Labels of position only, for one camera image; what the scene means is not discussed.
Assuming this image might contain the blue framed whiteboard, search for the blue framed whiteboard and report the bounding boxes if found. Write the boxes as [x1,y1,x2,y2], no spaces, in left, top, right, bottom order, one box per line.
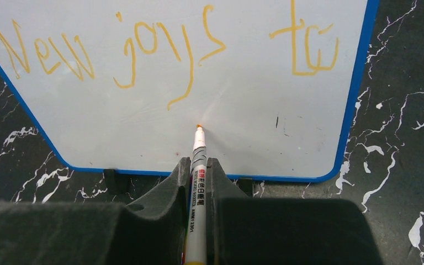
[0,1,379,182]

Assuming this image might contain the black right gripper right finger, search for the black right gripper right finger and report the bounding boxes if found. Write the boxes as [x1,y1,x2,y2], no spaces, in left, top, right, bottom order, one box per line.
[206,158,383,264]

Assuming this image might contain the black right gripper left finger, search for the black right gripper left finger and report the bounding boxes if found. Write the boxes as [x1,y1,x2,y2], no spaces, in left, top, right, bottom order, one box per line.
[0,157,190,264]

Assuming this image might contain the yellow white marker pen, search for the yellow white marker pen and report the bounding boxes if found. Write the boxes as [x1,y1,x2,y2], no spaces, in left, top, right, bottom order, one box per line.
[184,125,207,264]

